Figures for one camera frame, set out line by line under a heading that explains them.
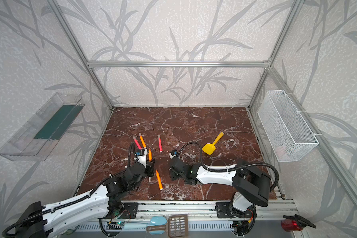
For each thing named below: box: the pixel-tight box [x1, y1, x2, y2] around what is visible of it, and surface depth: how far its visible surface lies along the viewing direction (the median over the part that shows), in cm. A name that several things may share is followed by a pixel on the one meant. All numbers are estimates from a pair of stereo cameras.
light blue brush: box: [123, 216, 168, 235], surface depth 71 cm
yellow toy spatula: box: [202, 131, 225, 156], surface depth 101 cm
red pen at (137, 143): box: [132, 136, 142, 150], surface depth 101 cm
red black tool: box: [280, 214, 317, 232], surface depth 61 cm
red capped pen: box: [157, 134, 164, 153], surface depth 100 cm
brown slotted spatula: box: [160, 213, 189, 238], surface depth 71 cm
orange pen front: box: [155, 169, 164, 191], surface depth 84 cm
